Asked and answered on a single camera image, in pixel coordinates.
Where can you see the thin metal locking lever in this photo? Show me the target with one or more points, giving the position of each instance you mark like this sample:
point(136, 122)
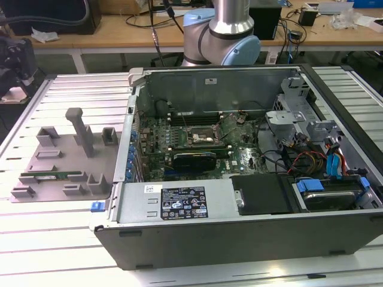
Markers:
point(186, 124)

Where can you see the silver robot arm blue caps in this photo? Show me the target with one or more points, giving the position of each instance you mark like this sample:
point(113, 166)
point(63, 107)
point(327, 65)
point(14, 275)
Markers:
point(230, 18)

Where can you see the CPU socket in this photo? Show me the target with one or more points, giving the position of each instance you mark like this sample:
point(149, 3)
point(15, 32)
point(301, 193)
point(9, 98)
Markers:
point(200, 131)

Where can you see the crumpled white paper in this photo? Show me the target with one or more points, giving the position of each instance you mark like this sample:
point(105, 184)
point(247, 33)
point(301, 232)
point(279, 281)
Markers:
point(45, 35)

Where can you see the large black box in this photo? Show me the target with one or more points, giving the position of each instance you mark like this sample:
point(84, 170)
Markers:
point(77, 28)

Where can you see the long wooden desk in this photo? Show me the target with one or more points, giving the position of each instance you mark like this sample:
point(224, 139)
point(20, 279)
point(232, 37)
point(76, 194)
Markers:
point(104, 39)

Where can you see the grey plastic part rack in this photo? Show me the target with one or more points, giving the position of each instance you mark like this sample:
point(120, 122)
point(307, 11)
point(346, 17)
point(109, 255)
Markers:
point(71, 164)

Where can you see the green RAM stick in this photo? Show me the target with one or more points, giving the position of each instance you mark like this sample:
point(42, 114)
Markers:
point(60, 175)

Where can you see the small blue clip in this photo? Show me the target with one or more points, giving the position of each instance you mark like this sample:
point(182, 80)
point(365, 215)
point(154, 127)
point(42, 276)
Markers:
point(97, 207)

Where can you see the black RAM slot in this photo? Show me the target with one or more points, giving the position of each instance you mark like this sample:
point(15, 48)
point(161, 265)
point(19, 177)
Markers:
point(194, 114)
point(223, 152)
point(194, 120)
point(221, 149)
point(209, 146)
point(194, 117)

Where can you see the silver power supply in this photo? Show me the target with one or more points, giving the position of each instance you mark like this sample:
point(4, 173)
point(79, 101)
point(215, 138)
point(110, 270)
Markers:
point(134, 206)

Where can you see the black graphics card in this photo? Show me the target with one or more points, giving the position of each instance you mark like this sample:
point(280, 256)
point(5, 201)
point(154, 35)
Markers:
point(194, 163)

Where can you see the round coin battery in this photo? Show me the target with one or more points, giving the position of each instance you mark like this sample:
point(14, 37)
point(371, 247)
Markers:
point(240, 120)

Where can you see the green motherboard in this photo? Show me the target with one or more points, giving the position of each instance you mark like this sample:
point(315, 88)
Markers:
point(233, 143)

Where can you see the tall black box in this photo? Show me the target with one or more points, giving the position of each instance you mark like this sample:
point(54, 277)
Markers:
point(269, 24)

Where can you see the black plastic shroud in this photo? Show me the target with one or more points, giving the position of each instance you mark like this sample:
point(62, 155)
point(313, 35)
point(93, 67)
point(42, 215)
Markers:
point(263, 194)

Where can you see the black power adapter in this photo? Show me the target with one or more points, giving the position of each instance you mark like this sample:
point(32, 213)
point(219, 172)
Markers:
point(297, 35)

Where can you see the open black PC case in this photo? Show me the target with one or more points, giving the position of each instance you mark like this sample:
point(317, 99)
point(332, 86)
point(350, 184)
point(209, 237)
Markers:
point(239, 245)

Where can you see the small black box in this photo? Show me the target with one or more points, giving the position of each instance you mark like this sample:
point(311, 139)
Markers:
point(307, 17)

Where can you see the blue disk carrier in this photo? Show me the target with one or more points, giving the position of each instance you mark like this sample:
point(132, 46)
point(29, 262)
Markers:
point(311, 186)

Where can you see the clear plastic bag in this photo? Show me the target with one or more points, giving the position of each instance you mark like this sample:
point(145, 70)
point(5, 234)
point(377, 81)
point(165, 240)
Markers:
point(344, 19)

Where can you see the hard disk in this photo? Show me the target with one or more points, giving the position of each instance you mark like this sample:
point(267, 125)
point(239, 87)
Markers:
point(329, 200)

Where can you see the black office chair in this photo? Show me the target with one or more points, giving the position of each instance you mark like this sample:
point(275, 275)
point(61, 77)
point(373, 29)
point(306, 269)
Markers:
point(365, 59)

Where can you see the blue box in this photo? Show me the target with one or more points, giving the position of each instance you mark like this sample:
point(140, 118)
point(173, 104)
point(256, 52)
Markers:
point(368, 3)

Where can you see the white flat box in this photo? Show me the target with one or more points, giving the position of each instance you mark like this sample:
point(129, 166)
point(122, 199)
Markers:
point(371, 24)

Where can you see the silver metal drive bracket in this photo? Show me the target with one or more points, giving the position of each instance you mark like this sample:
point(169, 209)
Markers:
point(321, 128)
point(281, 119)

